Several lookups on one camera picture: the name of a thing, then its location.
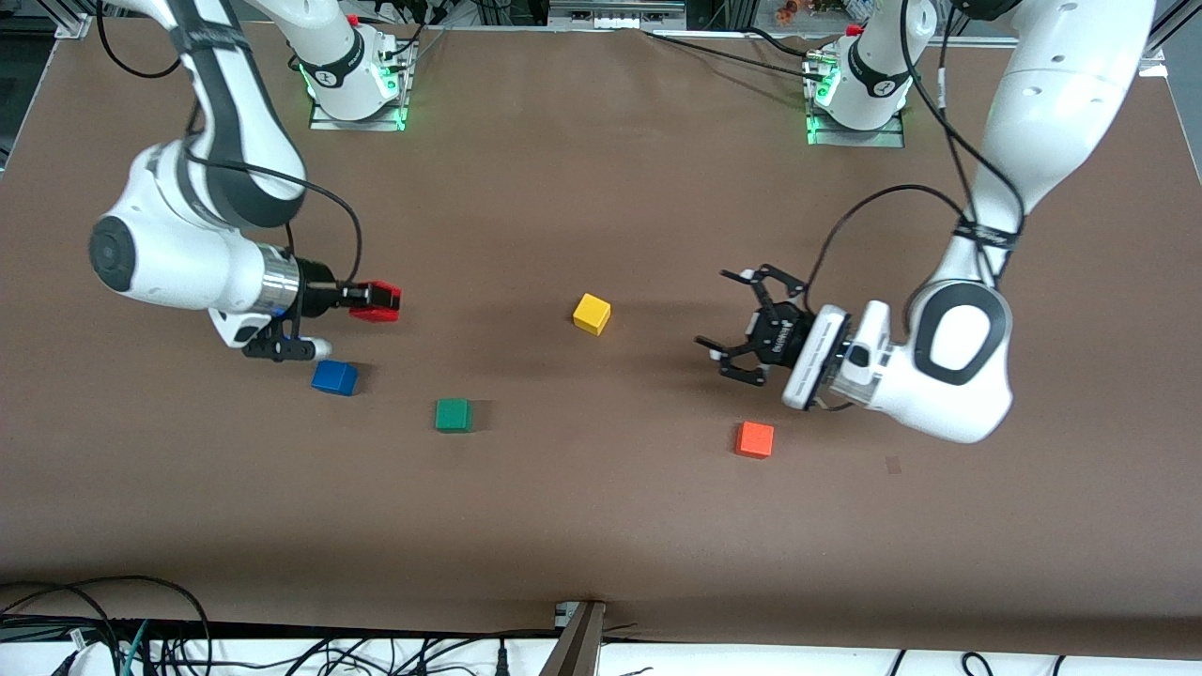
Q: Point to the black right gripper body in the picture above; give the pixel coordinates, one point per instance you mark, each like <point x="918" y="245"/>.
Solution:
<point x="318" y="287"/>

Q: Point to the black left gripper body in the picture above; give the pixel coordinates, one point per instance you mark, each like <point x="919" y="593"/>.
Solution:
<point x="778" y="338"/>

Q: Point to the red cube block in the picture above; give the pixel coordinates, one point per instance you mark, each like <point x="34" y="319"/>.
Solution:
<point x="385" y="316"/>

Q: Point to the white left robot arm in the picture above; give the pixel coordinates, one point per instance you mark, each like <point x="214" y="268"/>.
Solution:
<point x="958" y="394"/>

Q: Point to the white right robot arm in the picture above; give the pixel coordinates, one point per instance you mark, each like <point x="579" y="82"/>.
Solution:
<point x="178" y="263"/>

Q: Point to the orange cube block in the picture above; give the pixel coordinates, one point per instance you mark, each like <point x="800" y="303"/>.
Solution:
<point x="754" y="439"/>

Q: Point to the blue cube block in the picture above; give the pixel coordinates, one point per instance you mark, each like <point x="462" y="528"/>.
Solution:
<point x="333" y="377"/>

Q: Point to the green cube block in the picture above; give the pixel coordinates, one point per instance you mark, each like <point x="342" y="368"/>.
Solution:
<point x="454" y="415"/>

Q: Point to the yellow cube block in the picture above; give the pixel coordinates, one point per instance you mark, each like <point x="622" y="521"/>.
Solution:
<point x="592" y="314"/>

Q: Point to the grey power strip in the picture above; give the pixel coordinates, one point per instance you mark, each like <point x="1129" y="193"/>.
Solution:
<point x="615" y="14"/>

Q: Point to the black power plug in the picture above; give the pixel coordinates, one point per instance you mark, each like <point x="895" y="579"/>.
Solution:
<point x="502" y="657"/>

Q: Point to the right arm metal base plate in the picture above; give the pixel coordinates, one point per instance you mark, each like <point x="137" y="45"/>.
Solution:
<point x="324" y="120"/>

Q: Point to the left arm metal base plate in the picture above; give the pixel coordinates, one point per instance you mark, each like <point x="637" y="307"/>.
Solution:
<point x="887" y="138"/>

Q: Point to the aluminium frame rail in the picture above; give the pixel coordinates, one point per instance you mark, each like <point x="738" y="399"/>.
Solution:
<point x="967" y="41"/>

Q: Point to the aluminium camera mount post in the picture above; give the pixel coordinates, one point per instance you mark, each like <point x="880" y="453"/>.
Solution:
<point x="577" y="643"/>

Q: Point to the aluminium corner bracket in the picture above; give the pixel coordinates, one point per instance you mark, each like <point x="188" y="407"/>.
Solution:
<point x="1157" y="61"/>
<point x="77" y="26"/>

